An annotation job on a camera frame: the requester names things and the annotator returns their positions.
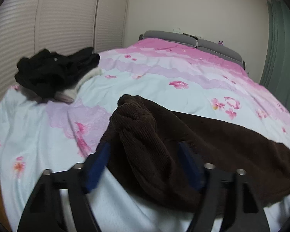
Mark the dark brown corduroy pants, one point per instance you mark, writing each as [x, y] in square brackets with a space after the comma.
[146, 157]

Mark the green curtain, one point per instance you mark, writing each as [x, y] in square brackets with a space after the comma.
[276, 74]

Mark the pink floral bed cover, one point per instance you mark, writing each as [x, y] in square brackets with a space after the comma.
[36, 135]

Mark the grey padded headboard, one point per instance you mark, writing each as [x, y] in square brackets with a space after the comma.
[193, 41]

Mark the black and white clothes pile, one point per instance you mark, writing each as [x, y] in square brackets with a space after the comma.
[51, 75]

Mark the white louvered closet doors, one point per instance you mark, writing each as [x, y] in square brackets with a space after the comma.
[63, 26]

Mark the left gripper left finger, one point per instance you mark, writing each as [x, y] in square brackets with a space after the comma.
[94, 166]

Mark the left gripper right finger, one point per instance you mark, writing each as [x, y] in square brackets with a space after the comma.
[192, 166]

